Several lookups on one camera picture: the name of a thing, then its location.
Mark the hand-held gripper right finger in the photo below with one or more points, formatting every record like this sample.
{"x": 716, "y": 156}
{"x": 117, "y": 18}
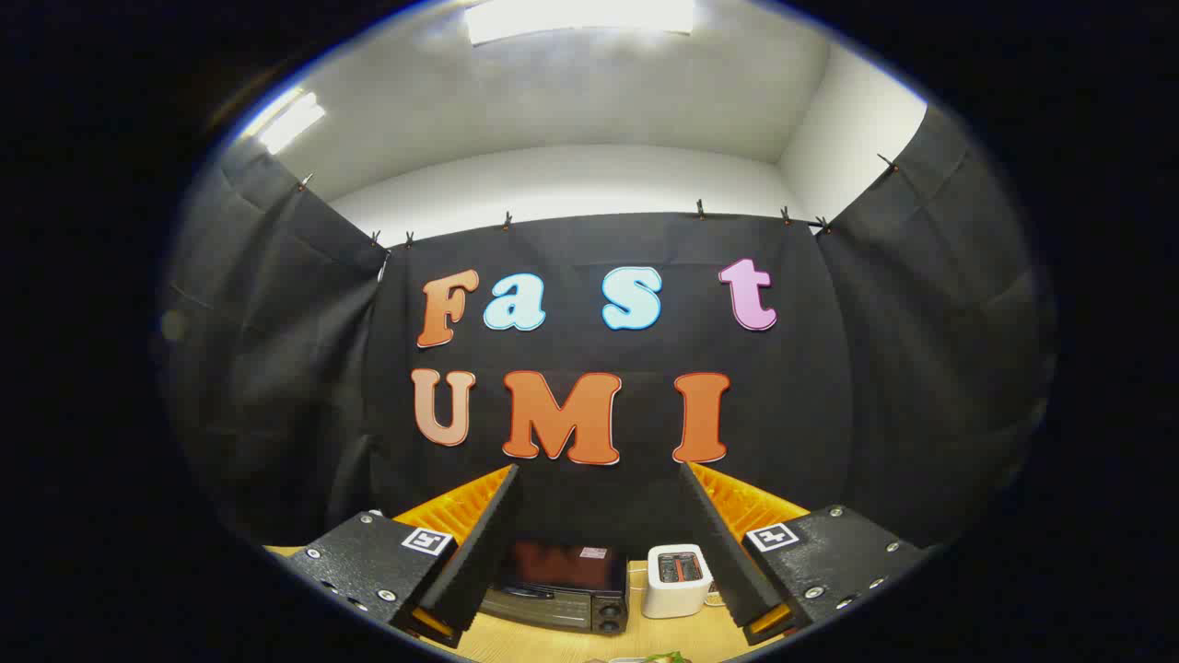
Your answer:
{"x": 723, "y": 552}

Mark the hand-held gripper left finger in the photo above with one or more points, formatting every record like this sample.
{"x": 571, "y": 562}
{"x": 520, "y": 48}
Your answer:
{"x": 484, "y": 552}

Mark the black toaster oven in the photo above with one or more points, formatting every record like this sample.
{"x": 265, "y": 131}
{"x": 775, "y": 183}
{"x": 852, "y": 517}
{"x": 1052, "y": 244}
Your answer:
{"x": 562, "y": 608}

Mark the bread and lettuce sandwich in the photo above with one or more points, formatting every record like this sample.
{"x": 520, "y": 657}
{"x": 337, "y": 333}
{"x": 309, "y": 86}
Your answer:
{"x": 668, "y": 657}

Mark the white pop-up toaster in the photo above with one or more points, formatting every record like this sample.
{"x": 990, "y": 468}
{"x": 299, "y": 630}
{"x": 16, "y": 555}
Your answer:
{"x": 677, "y": 594}

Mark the row of cloth clips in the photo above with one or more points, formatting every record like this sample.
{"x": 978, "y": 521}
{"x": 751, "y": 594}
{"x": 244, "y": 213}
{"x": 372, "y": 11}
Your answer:
{"x": 507, "y": 221}

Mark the narrow ceiling light panel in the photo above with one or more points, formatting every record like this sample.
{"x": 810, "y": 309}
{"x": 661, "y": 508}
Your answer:
{"x": 287, "y": 122}

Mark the wide ceiling light panel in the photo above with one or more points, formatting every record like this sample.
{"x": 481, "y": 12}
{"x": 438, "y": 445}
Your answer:
{"x": 580, "y": 18}

